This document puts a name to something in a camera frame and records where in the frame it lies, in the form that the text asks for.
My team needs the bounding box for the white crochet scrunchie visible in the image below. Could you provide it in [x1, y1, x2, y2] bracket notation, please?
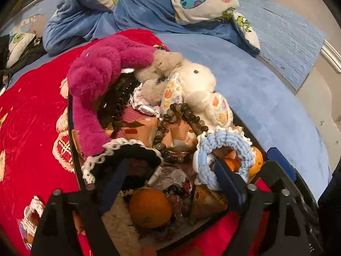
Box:
[20, 195, 45, 236]

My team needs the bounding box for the blue crochet scrunchie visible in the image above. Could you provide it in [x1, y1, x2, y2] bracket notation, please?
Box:
[192, 127, 256, 191]

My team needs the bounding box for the orange mandarin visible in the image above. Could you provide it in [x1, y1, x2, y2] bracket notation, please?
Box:
[249, 146, 264, 177]
[128, 189, 172, 228]

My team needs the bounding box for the bead bracelet pink black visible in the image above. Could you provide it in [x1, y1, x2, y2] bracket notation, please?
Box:
[162, 184, 192, 217]

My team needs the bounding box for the red teddy bear blanket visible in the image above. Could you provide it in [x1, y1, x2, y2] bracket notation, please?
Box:
[0, 28, 267, 256]

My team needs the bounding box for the orange mandarin in tray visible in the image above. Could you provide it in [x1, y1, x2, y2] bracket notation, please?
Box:
[128, 189, 172, 228]

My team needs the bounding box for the white fuzzy hair claw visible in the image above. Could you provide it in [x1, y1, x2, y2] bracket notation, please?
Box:
[81, 138, 163, 255]

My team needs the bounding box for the dark rectangular tray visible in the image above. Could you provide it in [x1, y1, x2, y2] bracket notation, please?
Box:
[66, 90, 270, 251]

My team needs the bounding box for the white plush bunny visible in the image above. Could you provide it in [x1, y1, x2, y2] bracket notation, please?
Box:
[159, 59, 234, 128]

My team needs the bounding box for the magenta plush bear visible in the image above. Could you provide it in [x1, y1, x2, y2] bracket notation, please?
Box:
[66, 34, 156, 157]

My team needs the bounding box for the monster scream pillow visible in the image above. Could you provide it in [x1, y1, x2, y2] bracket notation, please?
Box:
[6, 32, 36, 69]

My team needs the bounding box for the blue monster print comforter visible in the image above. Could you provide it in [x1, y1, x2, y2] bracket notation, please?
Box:
[43, 0, 261, 56]

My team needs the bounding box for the dark wooden bead bracelet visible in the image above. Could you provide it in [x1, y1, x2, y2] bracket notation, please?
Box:
[152, 102, 210, 165]

